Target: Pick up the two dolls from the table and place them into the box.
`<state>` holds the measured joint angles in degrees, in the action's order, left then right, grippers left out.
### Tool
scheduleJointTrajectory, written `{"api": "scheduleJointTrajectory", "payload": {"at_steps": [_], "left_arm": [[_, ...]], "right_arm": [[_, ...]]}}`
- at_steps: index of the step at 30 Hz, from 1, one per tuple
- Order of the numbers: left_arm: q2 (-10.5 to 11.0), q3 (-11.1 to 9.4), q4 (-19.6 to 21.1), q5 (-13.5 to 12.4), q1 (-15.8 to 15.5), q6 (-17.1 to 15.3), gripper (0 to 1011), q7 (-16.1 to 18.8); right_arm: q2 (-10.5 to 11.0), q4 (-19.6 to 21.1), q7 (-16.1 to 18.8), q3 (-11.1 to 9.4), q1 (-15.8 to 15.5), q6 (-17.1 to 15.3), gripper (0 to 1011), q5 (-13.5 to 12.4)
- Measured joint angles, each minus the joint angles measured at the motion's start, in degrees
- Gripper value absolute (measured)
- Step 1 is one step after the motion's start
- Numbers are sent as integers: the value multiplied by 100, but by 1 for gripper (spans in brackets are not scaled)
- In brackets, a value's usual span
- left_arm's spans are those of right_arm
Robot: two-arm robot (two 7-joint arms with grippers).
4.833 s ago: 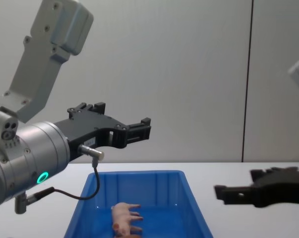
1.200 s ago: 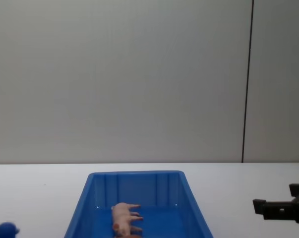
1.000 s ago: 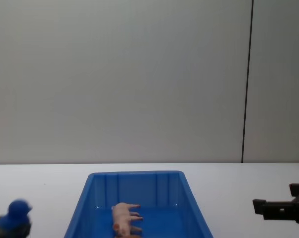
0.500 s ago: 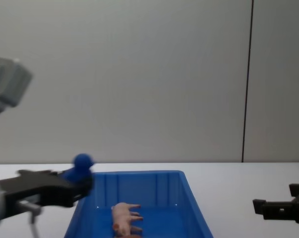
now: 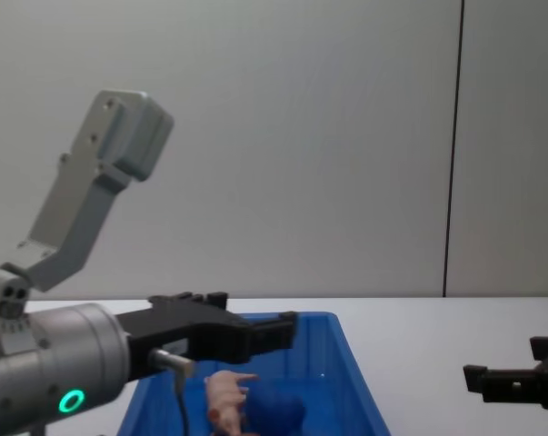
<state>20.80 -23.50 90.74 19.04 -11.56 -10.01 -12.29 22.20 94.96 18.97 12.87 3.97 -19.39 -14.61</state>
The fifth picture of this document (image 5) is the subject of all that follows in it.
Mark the dark cable with silver plug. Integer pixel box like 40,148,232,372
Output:
149,348,196,436

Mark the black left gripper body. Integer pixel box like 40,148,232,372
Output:
115,293,253,382

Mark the dark blue soft object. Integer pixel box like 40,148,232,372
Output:
243,385,308,433

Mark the pink toy animal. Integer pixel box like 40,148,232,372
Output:
204,370,261,435

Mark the blue plastic bin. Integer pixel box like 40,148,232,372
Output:
115,311,393,436

